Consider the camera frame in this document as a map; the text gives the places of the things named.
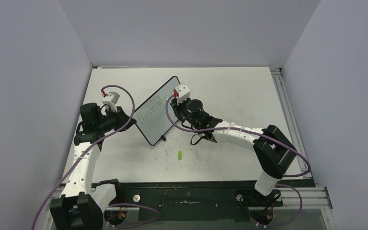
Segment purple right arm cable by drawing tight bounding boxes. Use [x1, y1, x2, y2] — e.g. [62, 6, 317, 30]
[165, 94, 311, 229]

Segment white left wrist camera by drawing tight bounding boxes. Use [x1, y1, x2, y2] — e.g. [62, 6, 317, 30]
[102, 92, 120, 112]

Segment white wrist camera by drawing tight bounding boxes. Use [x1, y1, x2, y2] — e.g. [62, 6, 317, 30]
[173, 82, 191, 105]
[102, 92, 120, 112]

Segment aluminium rail right side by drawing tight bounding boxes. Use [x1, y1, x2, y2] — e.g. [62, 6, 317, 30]
[269, 67, 313, 178]

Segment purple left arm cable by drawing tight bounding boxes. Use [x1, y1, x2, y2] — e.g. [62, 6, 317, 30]
[30, 84, 162, 230]

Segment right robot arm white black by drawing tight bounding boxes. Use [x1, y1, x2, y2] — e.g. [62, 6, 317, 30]
[170, 97, 296, 205]

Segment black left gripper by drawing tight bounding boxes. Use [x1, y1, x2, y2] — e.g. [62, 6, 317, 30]
[97, 105, 136, 133]

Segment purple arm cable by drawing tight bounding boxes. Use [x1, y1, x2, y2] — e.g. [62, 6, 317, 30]
[30, 84, 162, 230]
[165, 94, 311, 229]

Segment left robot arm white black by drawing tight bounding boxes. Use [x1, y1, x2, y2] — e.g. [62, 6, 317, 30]
[49, 103, 136, 230]

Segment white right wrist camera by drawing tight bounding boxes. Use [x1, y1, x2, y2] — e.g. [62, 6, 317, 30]
[173, 82, 191, 105]

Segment black framed small whiteboard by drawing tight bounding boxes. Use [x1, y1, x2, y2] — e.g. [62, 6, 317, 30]
[133, 76, 180, 146]

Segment aluminium front frame rail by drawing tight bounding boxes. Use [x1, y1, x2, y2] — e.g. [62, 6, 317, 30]
[276, 187, 334, 210]

